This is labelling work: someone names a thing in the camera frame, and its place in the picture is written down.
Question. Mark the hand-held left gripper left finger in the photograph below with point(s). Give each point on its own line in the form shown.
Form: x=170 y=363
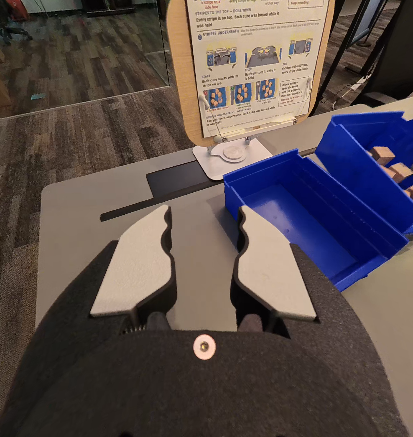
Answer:
x=134 y=273

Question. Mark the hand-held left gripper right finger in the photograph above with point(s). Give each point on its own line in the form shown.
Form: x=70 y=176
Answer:
x=274 y=273

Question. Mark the black office chair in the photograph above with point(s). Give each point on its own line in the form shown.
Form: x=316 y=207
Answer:
x=1 y=13

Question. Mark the blue plastic bin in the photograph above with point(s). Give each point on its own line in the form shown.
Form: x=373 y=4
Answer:
x=346 y=160
x=295 y=211

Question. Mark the wooden instruction board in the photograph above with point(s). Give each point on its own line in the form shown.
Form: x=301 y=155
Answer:
x=187 y=102

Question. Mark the glass partition panel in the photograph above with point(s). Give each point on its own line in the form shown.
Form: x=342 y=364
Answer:
x=90 y=51

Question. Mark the large black panel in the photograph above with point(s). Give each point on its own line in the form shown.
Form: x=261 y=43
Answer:
x=397 y=51

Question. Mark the printed instruction sheet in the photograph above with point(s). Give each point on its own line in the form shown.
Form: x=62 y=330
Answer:
x=261 y=44

